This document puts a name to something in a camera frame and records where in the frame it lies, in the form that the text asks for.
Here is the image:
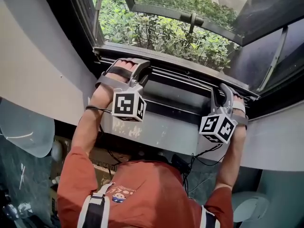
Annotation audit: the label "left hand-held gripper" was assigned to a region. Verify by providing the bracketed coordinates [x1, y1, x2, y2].
[95, 57, 151, 123]

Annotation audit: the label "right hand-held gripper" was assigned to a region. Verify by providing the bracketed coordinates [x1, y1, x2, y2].
[199, 83, 249, 144]

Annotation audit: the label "dark-framed glass window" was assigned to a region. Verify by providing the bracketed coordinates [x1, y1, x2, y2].
[87, 0, 304, 102]

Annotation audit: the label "person's left forearm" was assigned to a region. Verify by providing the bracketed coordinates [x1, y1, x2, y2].
[71, 84, 114, 161]

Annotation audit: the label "person's right forearm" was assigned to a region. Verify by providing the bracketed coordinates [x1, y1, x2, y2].
[215, 123, 247, 192]

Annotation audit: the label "open glass window sash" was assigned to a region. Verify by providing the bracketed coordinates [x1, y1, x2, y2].
[118, 0, 304, 48]

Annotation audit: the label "person's right hand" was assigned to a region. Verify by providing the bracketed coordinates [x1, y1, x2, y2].
[232, 93, 248, 118]

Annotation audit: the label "person's left hand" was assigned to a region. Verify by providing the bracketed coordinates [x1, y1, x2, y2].
[104, 59, 141, 82]

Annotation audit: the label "black waist controller box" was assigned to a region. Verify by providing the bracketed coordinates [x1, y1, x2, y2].
[171, 153, 190, 173]

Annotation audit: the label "green shrubs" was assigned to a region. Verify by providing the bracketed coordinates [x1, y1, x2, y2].
[89, 0, 240, 72]

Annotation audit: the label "white soft bundle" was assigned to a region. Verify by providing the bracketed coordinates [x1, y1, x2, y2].
[51, 140, 64, 162]

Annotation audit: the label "white toilet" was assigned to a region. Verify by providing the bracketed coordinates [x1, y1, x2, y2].
[231, 190, 270, 223]

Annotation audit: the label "person's red shirt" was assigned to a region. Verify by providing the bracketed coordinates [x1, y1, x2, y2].
[56, 146, 235, 228]

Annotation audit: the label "white oval bathtub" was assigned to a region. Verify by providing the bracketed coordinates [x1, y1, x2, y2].
[0, 98, 56, 158]

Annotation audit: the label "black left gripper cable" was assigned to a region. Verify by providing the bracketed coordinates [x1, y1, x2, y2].
[85, 105, 124, 182]

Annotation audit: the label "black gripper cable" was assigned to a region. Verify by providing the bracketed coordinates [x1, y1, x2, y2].
[180, 143, 227, 198]
[85, 105, 124, 182]

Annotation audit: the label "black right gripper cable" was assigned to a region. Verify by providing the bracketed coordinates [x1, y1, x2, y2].
[180, 143, 227, 198]

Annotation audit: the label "right black white shoulder strap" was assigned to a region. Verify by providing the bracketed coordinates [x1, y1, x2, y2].
[200, 205, 221, 228]

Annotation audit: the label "black white shoulder strap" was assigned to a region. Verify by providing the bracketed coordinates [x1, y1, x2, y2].
[200, 205, 221, 228]
[77, 181, 114, 228]

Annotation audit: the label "black window handle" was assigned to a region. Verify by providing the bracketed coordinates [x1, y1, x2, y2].
[180, 12, 205, 34]

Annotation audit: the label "left black white shoulder strap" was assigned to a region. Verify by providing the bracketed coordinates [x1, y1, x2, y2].
[77, 181, 114, 228]

